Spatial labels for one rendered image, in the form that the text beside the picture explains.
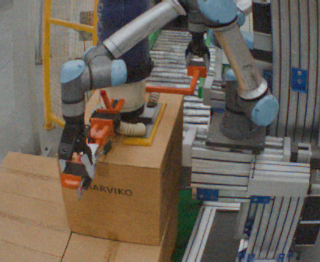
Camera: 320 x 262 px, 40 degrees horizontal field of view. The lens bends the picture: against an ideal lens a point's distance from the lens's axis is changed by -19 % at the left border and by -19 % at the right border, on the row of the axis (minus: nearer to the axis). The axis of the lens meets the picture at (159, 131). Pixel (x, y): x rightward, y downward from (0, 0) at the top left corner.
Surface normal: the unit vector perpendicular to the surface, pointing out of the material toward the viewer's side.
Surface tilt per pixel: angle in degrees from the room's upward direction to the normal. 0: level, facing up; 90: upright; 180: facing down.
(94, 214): 90
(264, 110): 97
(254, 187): 90
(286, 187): 90
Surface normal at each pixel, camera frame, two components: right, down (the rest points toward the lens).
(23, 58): -0.15, 0.47
